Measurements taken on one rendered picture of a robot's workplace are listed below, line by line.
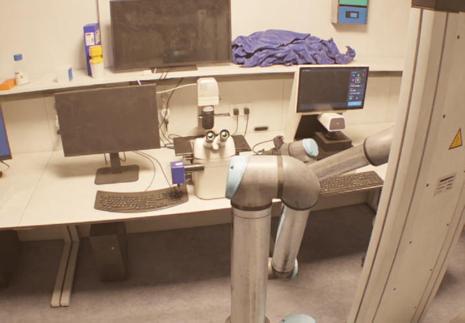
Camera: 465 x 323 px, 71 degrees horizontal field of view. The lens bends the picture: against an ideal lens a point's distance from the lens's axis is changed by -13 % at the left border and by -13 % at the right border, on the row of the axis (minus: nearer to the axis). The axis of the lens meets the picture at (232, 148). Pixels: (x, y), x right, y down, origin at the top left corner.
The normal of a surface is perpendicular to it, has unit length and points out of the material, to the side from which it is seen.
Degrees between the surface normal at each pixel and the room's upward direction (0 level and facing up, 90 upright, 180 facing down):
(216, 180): 91
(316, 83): 93
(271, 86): 90
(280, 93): 90
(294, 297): 0
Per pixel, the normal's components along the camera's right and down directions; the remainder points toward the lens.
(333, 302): 0.00, -0.90
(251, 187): -0.02, 0.26
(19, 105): 0.21, 0.41
